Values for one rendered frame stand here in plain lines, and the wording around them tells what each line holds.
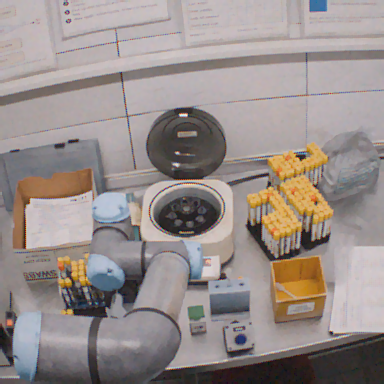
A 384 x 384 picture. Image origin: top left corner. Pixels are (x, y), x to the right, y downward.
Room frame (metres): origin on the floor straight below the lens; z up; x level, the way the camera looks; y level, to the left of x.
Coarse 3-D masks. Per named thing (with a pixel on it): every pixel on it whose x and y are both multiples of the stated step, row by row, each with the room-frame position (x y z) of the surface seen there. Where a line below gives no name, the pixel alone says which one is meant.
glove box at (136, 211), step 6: (132, 192) 1.41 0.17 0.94; (126, 198) 1.39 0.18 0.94; (132, 198) 1.39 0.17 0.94; (132, 204) 1.35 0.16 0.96; (138, 204) 1.36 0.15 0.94; (132, 210) 1.32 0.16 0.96; (138, 210) 1.33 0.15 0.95; (132, 216) 1.30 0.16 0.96; (138, 216) 1.31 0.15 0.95; (132, 222) 1.28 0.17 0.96; (138, 222) 1.28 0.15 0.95; (138, 228) 1.32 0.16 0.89; (138, 234) 1.25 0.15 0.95; (138, 240) 1.23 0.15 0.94
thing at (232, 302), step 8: (216, 280) 1.04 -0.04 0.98; (224, 280) 1.04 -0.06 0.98; (232, 280) 1.03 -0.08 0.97; (240, 280) 1.03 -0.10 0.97; (248, 280) 1.03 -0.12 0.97; (208, 288) 1.02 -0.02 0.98; (216, 288) 1.02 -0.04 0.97; (224, 288) 1.01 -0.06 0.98; (232, 288) 1.01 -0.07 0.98; (240, 288) 1.01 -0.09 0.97; (248, 288) 1.00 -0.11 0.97; (216, 296) 1.00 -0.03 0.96; (224, 296) 1.00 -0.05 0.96; (232, 296) 1.00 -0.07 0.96; (240, 296) 1.00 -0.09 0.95; (248, 296) 1.00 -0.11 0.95; (216, 304) 1.00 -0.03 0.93; (224, 304) 1.00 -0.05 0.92; (232, 304) 1.00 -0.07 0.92; (240, 304) 1.00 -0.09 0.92; (248, 304) 1.00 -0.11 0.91; (216, 312) 1.00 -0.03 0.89; (224, 312) 1.00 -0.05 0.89; (232, 312) 1.00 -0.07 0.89; (240, 312) 1.00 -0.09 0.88; (248, 312) 0.99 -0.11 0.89
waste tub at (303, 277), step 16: (272, 272) 1.04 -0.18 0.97; (288, 272) 1.08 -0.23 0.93; (304, 272) 1.08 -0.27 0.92; (320, 272) 1.04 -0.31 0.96; (272, 288) 1.03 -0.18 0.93; (288, 288) 1.06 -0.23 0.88; (304, 288) 1.05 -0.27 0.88; (320, 288) 1.01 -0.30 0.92; (272, 304) 1.01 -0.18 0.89; (288, 304) 0.95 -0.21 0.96; (304, 304) 0.95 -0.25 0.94; (320, 304) 0.95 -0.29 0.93; (288, 320) 0.95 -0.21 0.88
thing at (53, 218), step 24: (24, 192) 1.43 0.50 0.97; (48, 192) 1.43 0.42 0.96; (72, 192) 1.43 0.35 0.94; (96, 192) 1.43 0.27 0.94; (24, 216) 1.37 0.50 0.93; (48, 216) 1.35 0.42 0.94; (72, 216) 1.34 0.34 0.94; (24, 240) 1.28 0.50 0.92; (48, 240) 1.26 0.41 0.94; (72, 240) 1.25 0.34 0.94; (24, 264) 1.15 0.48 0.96; (48, 264) 1.16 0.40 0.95
